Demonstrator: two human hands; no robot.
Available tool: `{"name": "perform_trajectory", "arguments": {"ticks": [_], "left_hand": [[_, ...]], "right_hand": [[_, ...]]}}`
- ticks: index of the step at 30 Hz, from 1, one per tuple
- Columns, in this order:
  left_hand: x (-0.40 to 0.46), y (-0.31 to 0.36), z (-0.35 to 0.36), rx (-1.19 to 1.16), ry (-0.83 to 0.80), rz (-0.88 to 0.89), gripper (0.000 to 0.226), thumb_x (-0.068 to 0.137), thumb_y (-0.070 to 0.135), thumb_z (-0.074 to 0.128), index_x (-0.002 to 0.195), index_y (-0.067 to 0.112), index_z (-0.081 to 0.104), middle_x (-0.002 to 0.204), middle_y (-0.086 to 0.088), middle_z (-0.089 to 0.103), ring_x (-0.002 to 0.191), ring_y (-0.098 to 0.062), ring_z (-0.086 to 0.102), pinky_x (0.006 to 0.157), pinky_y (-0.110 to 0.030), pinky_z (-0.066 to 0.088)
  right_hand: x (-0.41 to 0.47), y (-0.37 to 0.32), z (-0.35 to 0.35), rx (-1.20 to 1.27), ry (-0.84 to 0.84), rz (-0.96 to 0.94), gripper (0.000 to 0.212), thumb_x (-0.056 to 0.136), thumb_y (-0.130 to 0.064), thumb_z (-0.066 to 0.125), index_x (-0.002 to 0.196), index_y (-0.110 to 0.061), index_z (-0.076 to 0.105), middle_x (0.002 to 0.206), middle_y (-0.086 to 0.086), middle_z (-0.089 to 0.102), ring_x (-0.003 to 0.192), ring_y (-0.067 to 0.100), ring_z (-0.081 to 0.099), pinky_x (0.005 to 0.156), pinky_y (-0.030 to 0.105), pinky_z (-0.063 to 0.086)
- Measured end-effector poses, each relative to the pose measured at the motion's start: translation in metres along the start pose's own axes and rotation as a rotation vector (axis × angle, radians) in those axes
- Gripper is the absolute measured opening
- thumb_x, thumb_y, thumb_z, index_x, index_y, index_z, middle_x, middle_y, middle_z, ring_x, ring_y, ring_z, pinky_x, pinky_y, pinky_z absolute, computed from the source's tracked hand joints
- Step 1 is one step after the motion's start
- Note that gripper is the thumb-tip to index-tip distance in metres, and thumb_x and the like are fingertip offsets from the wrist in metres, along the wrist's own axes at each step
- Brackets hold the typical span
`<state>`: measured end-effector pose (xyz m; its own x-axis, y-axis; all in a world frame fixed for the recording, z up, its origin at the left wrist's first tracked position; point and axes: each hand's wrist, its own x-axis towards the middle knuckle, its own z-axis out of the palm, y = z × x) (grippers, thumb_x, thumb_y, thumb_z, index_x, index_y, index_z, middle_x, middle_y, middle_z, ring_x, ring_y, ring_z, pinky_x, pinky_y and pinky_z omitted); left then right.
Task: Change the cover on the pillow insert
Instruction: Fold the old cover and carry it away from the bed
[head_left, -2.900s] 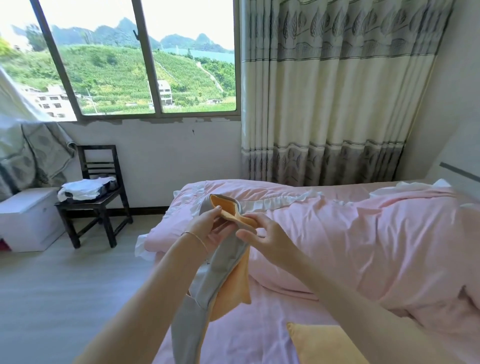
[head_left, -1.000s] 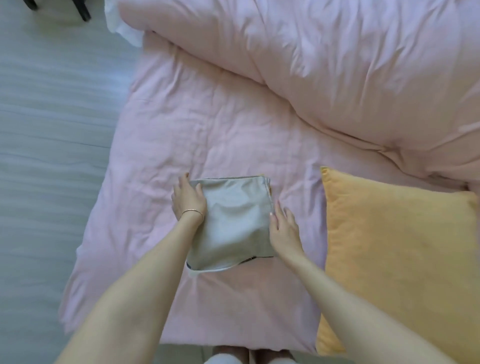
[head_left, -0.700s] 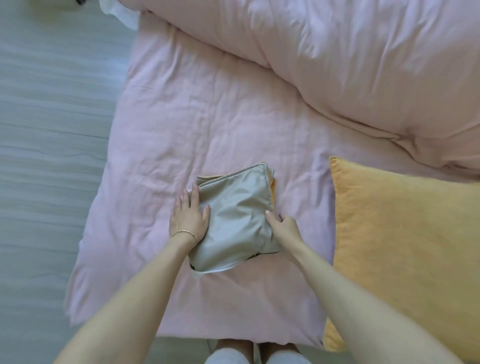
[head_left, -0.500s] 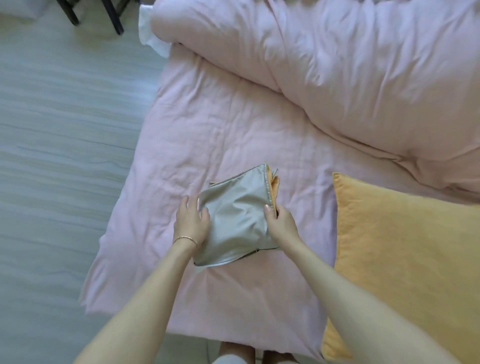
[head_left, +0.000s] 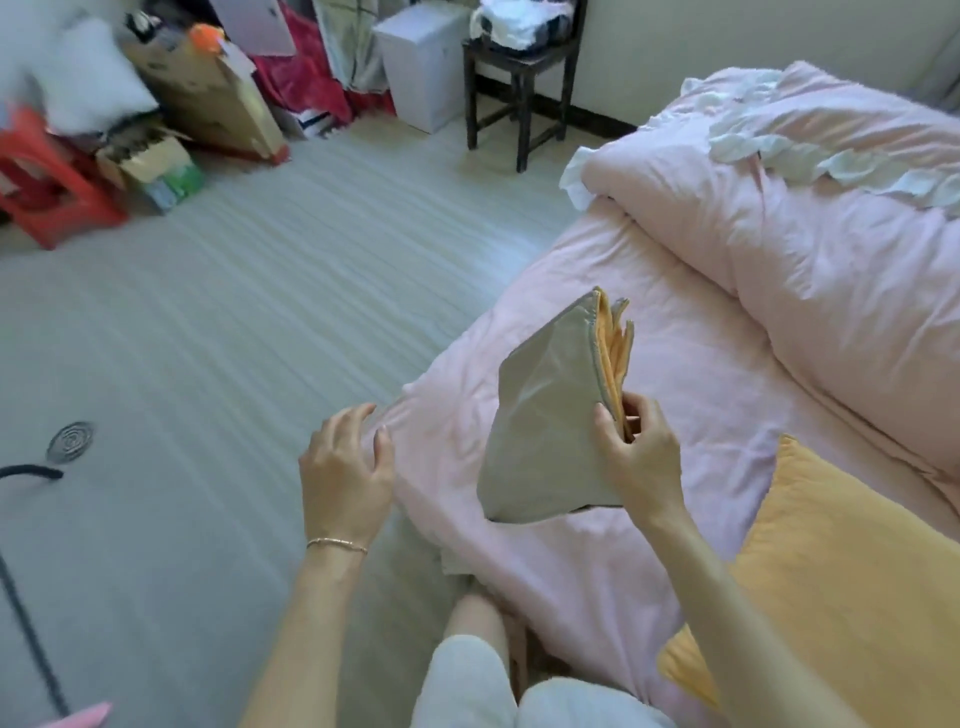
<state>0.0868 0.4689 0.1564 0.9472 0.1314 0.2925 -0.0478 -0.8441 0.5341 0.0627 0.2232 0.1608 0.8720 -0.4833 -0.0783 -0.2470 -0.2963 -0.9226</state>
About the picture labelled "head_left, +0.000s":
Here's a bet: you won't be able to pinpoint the person's left hand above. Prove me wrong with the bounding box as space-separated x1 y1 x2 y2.
296 401 397 553

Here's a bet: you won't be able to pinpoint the person's right hand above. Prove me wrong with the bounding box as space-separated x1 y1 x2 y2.
593 389 686 531

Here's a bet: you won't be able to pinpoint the grey-green cushion cover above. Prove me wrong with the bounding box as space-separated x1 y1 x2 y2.
656 434 960 728
475 286 637 526

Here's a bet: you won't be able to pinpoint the person's right forearm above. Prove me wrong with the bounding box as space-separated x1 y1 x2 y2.
639 509 873 728

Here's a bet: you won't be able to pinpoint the person's left forearm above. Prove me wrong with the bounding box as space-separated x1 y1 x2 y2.
238 545 370 728

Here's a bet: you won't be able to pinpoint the person's white trousers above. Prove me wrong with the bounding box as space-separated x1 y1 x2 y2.
409 634 678 728

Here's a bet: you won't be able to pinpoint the pink bed sheet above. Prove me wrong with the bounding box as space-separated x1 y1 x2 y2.
373 197 960 728

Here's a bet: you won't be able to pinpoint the round metal floor object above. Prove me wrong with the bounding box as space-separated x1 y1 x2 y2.
45 419 100 466

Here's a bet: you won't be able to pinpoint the pink duvet with white ruffle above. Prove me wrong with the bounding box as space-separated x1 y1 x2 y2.
557 59 960 520

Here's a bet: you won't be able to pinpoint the pink chair seat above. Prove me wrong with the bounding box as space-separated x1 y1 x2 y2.
35 700 115 728

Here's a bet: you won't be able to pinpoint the black chair base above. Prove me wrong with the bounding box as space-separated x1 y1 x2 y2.
0 462 74 719

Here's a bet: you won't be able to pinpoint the green printed box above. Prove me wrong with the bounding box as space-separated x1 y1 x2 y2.
95 129 206 217

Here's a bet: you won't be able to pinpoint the brown cardboard box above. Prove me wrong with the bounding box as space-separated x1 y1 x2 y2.
122 25 293 169

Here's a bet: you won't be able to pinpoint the black metal rack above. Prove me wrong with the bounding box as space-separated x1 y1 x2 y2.
460 0 591 176

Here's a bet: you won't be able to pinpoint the red plastic bag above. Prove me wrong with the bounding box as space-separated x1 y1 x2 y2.
249 2 400 130

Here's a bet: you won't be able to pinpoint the red plastic stool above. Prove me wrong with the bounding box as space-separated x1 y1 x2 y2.
0 103 130 253

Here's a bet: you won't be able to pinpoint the white plastic bin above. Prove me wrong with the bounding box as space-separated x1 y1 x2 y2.
371 1 476 136

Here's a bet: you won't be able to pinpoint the grey leaf patterned curtain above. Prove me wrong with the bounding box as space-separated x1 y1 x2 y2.
310 0 393 97

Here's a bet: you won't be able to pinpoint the folded clothes pile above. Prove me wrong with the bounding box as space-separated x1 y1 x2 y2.
469 0 577 54

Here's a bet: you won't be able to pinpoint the small orange item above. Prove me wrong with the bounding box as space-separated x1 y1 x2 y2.
186 21 228 57

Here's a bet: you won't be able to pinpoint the pale pink flat board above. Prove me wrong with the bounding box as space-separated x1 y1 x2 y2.
208 0 299 59

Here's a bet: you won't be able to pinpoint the cream and grey patterned curtain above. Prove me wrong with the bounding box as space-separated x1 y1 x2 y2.
896 22 960 119

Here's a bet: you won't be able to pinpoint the white fluffy item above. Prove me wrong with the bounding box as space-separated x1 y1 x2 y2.
0 8 161 138

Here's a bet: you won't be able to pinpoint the thin gold bracelet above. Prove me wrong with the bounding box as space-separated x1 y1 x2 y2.
304 536 371 557

